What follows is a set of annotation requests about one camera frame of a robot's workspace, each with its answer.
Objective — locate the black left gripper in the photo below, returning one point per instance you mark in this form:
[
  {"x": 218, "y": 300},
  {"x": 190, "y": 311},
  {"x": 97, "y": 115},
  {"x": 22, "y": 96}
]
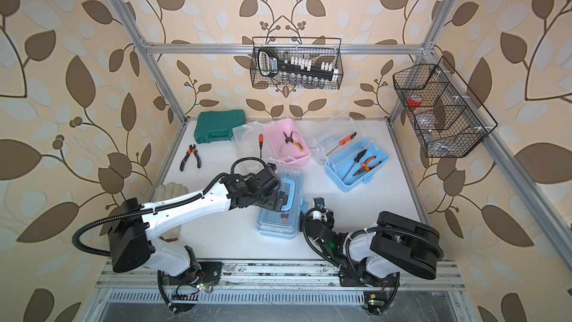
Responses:
[{"x": 272, "y": 204}]

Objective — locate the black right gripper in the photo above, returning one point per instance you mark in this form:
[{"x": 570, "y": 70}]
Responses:
[{"x": 304, "y": 221}]

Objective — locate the blue clear-lid toolbox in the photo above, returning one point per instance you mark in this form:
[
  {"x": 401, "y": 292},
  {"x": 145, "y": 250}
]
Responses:
[{"x": 284, "y": 224}]

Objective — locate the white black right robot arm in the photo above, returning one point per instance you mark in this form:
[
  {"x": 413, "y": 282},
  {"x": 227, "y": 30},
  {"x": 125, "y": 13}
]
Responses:
[{"x": 373, "y": 256}]

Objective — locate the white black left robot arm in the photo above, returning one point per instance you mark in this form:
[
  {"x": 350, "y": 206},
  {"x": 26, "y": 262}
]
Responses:
[{"x": 134, "y": 232}]

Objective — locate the small red screwdriver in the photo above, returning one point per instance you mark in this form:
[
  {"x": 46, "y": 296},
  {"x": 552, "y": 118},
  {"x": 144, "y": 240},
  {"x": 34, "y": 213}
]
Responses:
[{"x": 261, "y": 145}]

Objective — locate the pink open toolbox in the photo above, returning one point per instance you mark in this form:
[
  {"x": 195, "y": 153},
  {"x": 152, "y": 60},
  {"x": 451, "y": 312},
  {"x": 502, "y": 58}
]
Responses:
[{"x": 246, "y": 141}]

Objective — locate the light blue open toolbox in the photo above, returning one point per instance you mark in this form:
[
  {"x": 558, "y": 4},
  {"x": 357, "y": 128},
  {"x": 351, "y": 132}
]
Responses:
[{"x": 328, "y": 135}]

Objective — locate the orange black needle-nose pliers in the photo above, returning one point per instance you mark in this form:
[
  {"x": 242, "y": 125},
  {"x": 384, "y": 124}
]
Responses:
[{"x": 367, "y": 166}]

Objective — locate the black yellow long screwdriver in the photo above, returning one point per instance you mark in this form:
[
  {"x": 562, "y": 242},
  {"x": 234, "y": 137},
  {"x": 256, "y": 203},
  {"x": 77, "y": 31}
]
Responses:
[{"x": 355, "y": 161}]

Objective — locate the green plastic tool case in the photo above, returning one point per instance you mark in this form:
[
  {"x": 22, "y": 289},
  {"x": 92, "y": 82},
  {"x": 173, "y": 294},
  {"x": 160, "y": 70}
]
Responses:
[{"x": 213, "y": 126}]

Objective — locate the black socket wrench set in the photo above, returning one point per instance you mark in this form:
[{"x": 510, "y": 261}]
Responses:
[{"x": 271, "y": 65}]

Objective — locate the red tape roll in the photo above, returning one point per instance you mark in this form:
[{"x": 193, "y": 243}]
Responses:
[{"x": 415, "y": 100}]

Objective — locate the yellow handled pliers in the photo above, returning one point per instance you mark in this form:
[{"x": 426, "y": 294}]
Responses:
[{"x": 289, "y": 139}]

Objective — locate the orange handled flat screwdriver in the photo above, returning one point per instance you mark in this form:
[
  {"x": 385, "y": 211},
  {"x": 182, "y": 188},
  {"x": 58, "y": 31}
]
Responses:
[{"x": 341, "y": 143}]

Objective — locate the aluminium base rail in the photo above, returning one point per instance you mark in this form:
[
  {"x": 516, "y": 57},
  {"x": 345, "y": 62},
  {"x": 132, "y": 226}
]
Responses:
[{"x": 297, "y": 282}]

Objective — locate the black wire basket centre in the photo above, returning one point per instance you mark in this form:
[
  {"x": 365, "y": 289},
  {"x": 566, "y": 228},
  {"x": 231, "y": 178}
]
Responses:
[{"x": 318, "y": 49}]

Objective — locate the black wire basket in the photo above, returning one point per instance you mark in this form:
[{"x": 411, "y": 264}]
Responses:
[
  {"x": 452, "y": 119},
  {"x": 318, "y": 49}
]

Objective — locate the aluminium frame post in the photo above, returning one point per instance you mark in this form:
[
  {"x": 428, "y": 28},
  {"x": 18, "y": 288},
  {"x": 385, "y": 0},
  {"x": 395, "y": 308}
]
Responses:
[{"x": 136, "y": 37}]

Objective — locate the black wire basket right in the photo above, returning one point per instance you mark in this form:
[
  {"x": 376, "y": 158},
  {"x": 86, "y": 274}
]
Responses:
[{"x": 452, "y": 119}]

